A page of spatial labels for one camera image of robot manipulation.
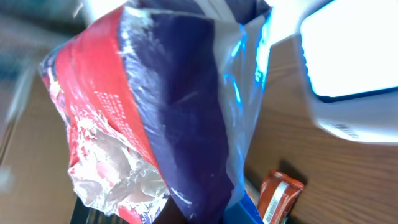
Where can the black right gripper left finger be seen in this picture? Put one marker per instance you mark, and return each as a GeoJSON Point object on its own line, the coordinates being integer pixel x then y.
{"type": "Point", "coordinates": [85, 215]}

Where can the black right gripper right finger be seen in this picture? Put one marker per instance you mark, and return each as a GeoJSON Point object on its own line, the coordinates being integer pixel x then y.
{"type": "Point", "coordinates": [170, 214]}

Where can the orange snack bar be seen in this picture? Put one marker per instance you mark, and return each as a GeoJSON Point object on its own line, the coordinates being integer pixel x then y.
{"type": "Point", "coordinates": [277, 196]}

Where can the purple snack package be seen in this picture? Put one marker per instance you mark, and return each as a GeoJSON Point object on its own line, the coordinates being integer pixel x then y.
{"type": "Point", "coordinates": [160, 100]}

